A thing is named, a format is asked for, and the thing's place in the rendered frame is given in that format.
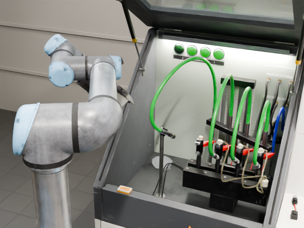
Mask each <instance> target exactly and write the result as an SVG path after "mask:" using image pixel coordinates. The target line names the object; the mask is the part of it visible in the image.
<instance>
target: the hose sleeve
mask: <svg viewBox="0 0 304 228"><path fill-rule="evenodd" d="M159 133H161V134H164V135H166V136H168V137H170V138H172V137H173V134H172V133H170V132H168V131H166V130H164V129H161V132H159Z"/></svg>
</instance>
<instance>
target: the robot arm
mask: <svg viewBox="0 0 304 228"><path fill-rule="evenodd" d="M44 51H45V53H46V54H47V55H48V56H50V57H51V61H50V66H49V69H48V71H49V76H48V77H49V80H50V81H51V83H52V84H54V85H55V86H57V87H67V86H69V85H70V84H71V83H72V82H73V81H77V82H76V83H77V84H78V85H79V86H81V87H82V88H83V89H84V90H86V91H87V93H88V94H89V100H88V101H87V102H82V103H51V104H40V103H37V104H25V105H22V106H21V107H20V108H19V109H18V111H17V114H16V117H15V122H14V130H13V152H14V154H15V155H18V156H21V155H22V158H23V163H24V165H25V166H26V167H28V168H29V169H31V177H32V186H33V197H34V205H35V213H36V222H37V228H72V225H71V208H70V195H69V182H68V170H67V165H68V164H69V163H70V162H71V161H72V159H73V153H85V152H91V151H94V150H96V149H98V148H100V147H102V146H103V145H105V144H106V143H108V142H109V141H110V140H111V139H112V138H113V137H114V135H115V134H116V133H117V132H118V130H119V128H120V126H121V123H122V120H123V111H122V106H123V105H124V104H126V103H127V102H128V103H131V104H134V102H133V99H132V97H131V96H130V95H129V94H128V92H127V91H126V90H125V89H123V88H122V87H121V86H120V85H118V84H117V82H116V80H119V79H121V77H122V67H121V65H122V64H123V63H124V62H123V59H122V58H121V57H119V56H111V55H107V56H85V55H84V54H83V53H82V52H80V51H79V50H78V49H77V48H76V47H74V46H73V45H72V44H71V43H70V42H69V41H68V40H67V39H65V38H64V37H62V36H61V35H59V34H56V35H54V36H52V37H51V38H50V39H49V40H48V42H47V43H46V45H45V47H44Z"/></svg>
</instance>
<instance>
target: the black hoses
mask: <svg viewBox="0 0 304 228"><path fill-rule="evenodd" d="M267 84H268V81H266V84H265V97H264V101H263V104H262V108H261V111H260V115H259V120H258V125H257V131H258V126H259V122H260V119H261V114H262V111H263V107H264V105H265V102H266V98H267ZM279 84H280V83H279V82H278V83H277V85H276V95H275V100H274V103H273V105H272V108H271V110H270V127H271V132H270V135H268V139H267V142H271V143H272V140H270V138H271V137H272V138H273V135H274V129H275V124H276V121H275V123H274V125H273V126H272V119H273V115H274V112H275V109H276V105H275V104H276V101H277V97H278V90H279ZM290 86H291V84H289V85H288V90H287V97H286V100H285V103H284V105H283V107H284V108H285V106H286V104H287V101H288V98H289V94H290ZM281 140H282V137H279V142H277V141H276V142H275V143H277V144H280V143H281Z"/></svg>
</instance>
